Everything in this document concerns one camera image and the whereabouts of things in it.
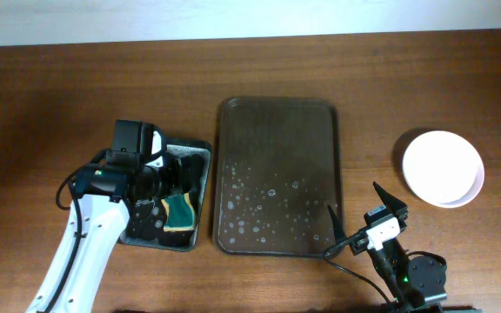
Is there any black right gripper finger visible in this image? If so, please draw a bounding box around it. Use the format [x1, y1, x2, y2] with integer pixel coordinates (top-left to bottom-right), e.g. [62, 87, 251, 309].
[327, 205, 347, 244]
[373, 182, 407, 216]

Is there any green yellow sponge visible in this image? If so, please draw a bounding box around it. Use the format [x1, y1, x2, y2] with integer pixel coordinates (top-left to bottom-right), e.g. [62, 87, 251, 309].
[161, 193, 196, 232]

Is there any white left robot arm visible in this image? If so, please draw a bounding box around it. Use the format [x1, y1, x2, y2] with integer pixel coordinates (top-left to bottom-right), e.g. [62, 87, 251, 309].
[28, 149, 210, 312]

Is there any large brown serving tray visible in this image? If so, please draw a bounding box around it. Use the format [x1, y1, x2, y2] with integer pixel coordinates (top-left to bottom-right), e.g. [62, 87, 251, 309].
[213, 97, 344, 258]

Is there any white plate back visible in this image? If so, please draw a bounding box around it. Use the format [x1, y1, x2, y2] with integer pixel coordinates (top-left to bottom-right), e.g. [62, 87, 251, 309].
[401, 130, 485, 209]

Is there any small black soapy tray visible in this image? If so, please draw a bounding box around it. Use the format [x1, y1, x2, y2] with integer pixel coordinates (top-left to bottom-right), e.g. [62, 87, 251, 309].
[118, 139, 212, 252]

